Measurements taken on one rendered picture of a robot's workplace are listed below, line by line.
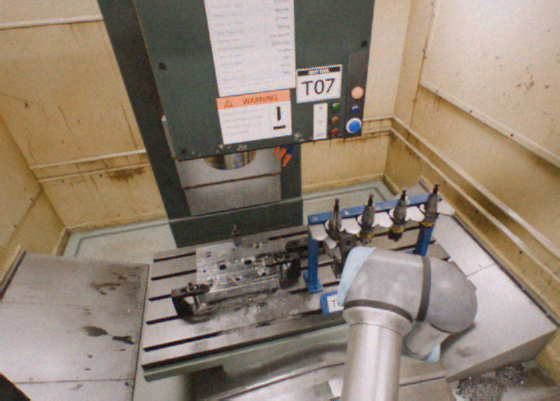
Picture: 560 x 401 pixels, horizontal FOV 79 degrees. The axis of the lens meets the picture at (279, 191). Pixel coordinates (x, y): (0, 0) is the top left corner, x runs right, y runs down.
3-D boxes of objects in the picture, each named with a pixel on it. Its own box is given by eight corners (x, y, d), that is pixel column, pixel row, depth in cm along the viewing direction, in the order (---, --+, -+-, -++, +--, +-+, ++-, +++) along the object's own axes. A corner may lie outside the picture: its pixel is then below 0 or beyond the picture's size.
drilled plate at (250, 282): (279, 287, 124) (278, 278, 121) (199, 303, 120) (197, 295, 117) (268, 243, 143) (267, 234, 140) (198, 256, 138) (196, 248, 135)
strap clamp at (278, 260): (301, 276, 133) (300, 249, 124) (268, 283, 131) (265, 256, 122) (298, 270, 135) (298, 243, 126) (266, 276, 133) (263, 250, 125)
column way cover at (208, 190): (284, 202, 171) (279, 104, 140) (188, 218, 164) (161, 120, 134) (282, 196, 175) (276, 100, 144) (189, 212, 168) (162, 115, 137)
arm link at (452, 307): (501, 256, 57) (433, 330, 96) (431, 245, 60) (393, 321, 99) (509, 326, 51) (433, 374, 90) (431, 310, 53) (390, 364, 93)
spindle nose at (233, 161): (254, 141, 109) (251, 105, 101) (259, 167, 96) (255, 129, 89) (204, 146, 107) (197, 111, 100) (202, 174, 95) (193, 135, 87)
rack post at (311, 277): (323, 291, 127) (325, 233, 109) (309, 294, 126) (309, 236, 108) (315, 270, 135) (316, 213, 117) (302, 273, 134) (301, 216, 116)
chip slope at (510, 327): (531, 362, 129) (562, 323, 114) (359, 408, 120) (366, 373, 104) (411, 215, 200) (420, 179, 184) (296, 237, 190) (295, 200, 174)
